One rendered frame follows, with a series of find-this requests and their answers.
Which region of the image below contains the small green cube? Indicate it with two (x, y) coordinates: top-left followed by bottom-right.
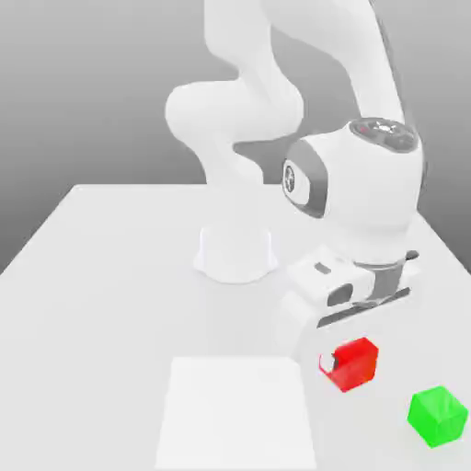
(407, 385), (469, 449)

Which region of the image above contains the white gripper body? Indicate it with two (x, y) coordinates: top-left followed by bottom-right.
(293, 287), (414, 361)

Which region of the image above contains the small red cube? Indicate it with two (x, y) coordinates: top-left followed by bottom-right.
(318, 336), (380, 394)

